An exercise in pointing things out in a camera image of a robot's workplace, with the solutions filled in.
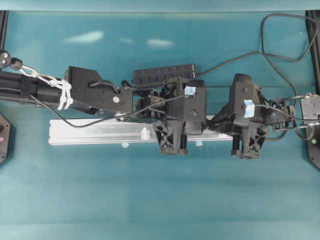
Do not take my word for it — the black frame post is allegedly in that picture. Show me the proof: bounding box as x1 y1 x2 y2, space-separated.
305 9 320 95
0 10 9 50

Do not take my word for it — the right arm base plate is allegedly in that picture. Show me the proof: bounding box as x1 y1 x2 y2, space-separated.
306 128 320 170

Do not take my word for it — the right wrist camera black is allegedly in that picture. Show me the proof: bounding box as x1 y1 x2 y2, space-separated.
209 73 263 133

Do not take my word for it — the black frame post left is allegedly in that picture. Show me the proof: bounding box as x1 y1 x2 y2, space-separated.
0 10 9 50

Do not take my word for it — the black frame post right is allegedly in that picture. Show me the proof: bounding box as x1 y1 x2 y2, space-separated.
305 9 320 95

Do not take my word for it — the clear ring clip left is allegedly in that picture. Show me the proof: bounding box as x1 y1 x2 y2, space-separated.
141 127 151 140

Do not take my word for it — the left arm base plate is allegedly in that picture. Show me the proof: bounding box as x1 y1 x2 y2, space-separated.
0 113 16 166

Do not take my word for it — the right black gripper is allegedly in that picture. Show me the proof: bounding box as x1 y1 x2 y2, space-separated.
231 88 296 159

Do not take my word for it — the black USB cable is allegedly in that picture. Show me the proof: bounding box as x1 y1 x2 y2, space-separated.
198 13 320 96

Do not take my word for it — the black USB hub strip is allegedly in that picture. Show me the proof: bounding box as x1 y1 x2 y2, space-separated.
132 63 197 88

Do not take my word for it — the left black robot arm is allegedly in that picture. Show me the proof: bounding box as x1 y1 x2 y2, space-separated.
0 50 190 155

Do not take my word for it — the aluminium extrusion rail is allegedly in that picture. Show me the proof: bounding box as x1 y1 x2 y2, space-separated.
47 114 241 146

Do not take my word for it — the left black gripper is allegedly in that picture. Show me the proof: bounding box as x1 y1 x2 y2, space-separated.
119 76 191 156

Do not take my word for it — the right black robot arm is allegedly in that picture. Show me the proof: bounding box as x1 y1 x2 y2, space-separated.
227 81 320 159

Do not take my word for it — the blue tape marker right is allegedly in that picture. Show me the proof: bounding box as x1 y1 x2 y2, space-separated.
195 141 203 147

